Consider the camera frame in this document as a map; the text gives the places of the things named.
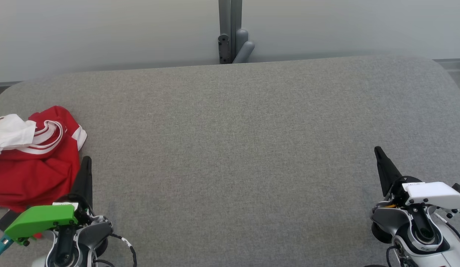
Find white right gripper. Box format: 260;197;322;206
374;146;460;212

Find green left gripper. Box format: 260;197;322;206
4;156;95;246

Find red jersey white sleeves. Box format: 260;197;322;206
0;113;82;212

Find grey fabric sofa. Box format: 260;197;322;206
0;55;460;267

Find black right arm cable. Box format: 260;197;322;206
364;245;401;267

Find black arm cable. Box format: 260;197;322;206
93;233;138;267
364;245;401;267

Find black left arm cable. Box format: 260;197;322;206
93;233;138;267

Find left camera cable teal plug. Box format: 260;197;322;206
0;234;14;263

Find dark perforated metal bracket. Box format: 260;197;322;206
217;34;231;65

